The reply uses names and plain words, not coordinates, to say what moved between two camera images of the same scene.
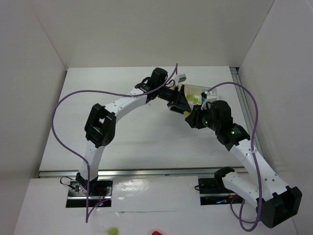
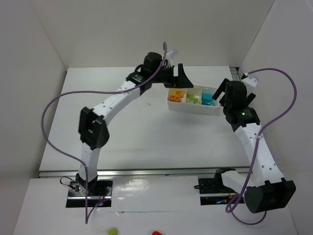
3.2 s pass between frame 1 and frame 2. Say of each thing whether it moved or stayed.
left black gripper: moved
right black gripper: moved
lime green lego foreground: stayed
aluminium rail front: stayed
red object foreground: stayed
